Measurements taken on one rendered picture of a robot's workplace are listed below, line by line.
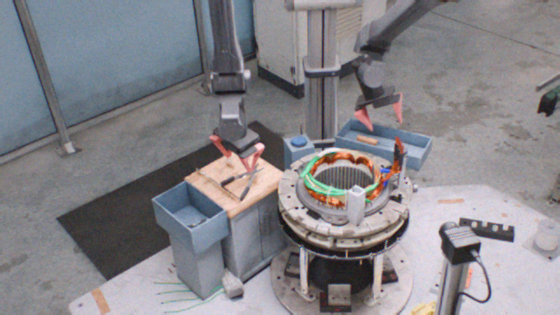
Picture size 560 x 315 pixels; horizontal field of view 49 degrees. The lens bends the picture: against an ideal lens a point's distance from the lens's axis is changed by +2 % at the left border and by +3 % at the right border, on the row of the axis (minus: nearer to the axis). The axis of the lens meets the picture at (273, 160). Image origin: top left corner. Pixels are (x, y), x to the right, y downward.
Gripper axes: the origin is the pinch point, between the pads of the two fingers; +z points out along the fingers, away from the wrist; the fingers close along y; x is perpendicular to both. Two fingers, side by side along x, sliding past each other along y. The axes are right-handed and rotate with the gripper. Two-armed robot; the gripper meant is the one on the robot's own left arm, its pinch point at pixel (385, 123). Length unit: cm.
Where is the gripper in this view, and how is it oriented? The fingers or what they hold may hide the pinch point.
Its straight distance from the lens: 168.8
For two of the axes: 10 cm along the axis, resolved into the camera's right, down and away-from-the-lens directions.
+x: 2.7, -5.0, 8.2
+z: 4.0, 8.4, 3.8
